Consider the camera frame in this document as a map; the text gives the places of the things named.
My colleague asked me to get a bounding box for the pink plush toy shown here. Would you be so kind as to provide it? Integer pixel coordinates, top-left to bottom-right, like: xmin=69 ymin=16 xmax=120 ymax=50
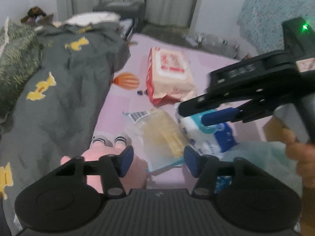
xmin=60 ymin=133 xmax=148 ymax=194

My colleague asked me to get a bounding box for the blue white tissue pack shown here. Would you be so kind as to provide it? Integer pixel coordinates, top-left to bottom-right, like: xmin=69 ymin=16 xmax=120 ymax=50
xmin=175 ymin=105 xmax=237 ymax=193

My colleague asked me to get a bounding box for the yellow sponge pack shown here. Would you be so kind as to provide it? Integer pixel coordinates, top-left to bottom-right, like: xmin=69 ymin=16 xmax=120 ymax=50
xmin=125 ymin=109 xmax=188 ymax=172

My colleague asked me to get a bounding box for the right hand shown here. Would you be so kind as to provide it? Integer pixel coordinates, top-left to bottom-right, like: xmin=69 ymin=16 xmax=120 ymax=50
xmin=280 ymin=126 xmax=315 ymax=189

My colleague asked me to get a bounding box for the light green plastic bag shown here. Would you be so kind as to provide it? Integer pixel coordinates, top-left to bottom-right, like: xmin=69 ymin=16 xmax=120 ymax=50
xmin=220 ymin=141 xmax=303 ymax=197

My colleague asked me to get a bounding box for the red white wipes pack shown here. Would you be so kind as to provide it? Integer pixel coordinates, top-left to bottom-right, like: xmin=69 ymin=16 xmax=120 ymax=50
xmin=146 ymin=47 xmax=197 ymax=106

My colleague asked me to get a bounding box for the grey quilt with yellow patches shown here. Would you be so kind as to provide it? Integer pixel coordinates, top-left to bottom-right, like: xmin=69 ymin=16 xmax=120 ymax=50
xmin=1 ymin=22 xmax=130 ymax=235

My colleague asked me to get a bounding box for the pink play mat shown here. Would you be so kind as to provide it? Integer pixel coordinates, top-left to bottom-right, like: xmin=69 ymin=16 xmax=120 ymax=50
xmin=93 ymin=32 xmax=274 ymax=190

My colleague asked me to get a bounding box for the green patterned pillow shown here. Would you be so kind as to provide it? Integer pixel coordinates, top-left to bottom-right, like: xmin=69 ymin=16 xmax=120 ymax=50
xmin=1 ymin=18 xmax=42 ymax=122

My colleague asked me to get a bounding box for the teal wall hanging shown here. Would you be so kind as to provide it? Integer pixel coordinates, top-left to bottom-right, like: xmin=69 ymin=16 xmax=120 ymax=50
xmin=238 ymin=0 xmax=314 ymax=54

